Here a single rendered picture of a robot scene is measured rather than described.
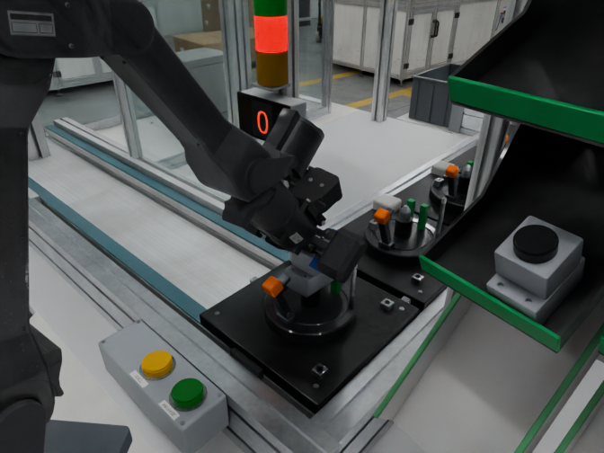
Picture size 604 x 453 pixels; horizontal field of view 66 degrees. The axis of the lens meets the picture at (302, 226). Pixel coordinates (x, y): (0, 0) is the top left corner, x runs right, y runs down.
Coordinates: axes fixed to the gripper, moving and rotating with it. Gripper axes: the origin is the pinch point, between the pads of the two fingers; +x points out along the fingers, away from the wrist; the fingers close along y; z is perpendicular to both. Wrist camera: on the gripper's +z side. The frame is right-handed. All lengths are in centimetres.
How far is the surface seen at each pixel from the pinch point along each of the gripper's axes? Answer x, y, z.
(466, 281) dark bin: -15.7, -25.0, 1.0
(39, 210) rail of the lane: 0, 65, -21
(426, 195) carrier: 36.8, 6.8, 28.3
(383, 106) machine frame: 79, 61, 73
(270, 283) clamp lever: -4.7, -0.2, -7.6
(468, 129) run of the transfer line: 88, 30, 78
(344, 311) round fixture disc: 7.9, -5.2, -5.0
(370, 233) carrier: 20.3, 4.7, 10.7
